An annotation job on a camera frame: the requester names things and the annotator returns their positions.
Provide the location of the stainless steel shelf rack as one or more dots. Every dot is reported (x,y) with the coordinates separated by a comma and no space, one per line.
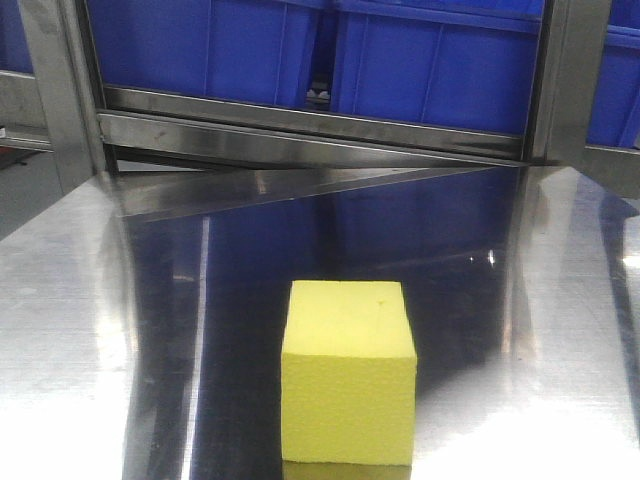
(85,122)

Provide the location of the blue plastic bin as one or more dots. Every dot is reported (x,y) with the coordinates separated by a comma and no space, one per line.
(251,51)
(440,65)

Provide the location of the blue plastic bin right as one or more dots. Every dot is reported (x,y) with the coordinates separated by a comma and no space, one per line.
(440,65)

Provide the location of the blue bin far right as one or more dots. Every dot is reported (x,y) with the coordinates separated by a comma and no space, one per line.
(615,113)

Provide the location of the blue plastic bin left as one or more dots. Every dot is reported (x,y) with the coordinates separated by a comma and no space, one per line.
(251,51)

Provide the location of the yellow foam block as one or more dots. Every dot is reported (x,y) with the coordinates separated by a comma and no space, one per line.
(348,374)

